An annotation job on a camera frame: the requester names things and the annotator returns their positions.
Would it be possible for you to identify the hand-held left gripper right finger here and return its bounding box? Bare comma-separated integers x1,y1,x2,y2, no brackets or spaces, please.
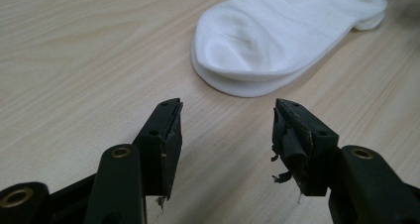
270,98,341,197

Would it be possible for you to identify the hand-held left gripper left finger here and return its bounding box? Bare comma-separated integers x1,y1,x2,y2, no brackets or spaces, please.
132,97,184,201

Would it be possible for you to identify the white sock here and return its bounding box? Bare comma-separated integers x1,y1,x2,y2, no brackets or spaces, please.
193,0,389,83
190,10,386,99

